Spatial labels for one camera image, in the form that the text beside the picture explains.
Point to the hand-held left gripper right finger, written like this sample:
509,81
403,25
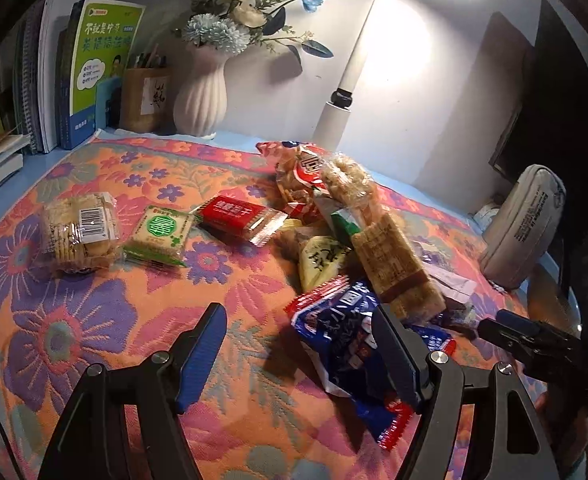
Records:
396,360

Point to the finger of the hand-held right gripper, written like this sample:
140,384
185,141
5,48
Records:
509,332

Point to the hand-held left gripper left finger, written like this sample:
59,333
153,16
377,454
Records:
201,355

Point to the blue red snack bag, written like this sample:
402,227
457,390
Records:
339,340

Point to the red crispy snack bag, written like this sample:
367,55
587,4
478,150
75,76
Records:
296,170

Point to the person's right hand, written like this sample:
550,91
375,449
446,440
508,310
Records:
566,425

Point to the floral orange table cloth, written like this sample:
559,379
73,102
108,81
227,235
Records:
124,320

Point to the long brown biscuit pack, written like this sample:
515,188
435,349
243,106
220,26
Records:
394,265

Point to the beige pencil pouch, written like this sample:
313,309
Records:
521,230

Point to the white crumpled tissue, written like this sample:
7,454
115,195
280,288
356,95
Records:
486,217

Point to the yellow triangular snack packet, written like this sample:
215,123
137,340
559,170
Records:
321,262

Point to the green square cracker packet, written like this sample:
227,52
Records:
159,232

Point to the red cracker packet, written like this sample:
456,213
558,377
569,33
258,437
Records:
239,217

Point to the clear cookie pack with barcode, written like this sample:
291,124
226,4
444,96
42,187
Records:
79,232

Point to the black monitor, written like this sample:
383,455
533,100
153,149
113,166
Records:
574,135

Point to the white ribbed vase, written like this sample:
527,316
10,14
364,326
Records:
201,100

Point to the wooden pen holder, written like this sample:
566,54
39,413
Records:
146,100

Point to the white desk lamp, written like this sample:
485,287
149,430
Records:
354,65

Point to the pens in holder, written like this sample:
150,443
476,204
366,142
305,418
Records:
146,57

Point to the row of upright books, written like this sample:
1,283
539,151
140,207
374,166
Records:
34,70

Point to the blue white artificial flowers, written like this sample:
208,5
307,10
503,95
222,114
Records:
234,20

